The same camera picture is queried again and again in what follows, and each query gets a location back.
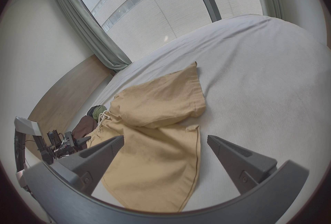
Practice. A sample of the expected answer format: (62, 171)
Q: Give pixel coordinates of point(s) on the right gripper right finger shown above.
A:
(240, 163)

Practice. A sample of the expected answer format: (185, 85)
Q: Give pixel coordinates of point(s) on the brown garment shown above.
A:
(84, 127)

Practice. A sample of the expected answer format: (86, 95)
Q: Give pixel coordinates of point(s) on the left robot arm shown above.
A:
(27, 126)

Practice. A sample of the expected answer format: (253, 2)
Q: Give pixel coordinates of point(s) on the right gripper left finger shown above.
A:
(90, 163)

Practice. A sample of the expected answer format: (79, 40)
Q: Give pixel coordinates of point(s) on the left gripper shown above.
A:
(70, 145)

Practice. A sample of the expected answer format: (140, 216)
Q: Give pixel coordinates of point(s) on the window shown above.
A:
(160, 5)

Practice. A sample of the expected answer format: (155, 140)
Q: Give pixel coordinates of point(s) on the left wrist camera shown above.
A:
(69, 136)

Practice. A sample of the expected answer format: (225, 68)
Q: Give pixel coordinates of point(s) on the green garment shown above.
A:
(99, 113)

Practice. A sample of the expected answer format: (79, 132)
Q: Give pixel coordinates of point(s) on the tan shorts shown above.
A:
(160, 109)

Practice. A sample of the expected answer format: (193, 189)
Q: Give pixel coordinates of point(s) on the bed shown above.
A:
(245, 75)

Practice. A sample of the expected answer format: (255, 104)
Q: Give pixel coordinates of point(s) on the black garment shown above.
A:
(90, 111)

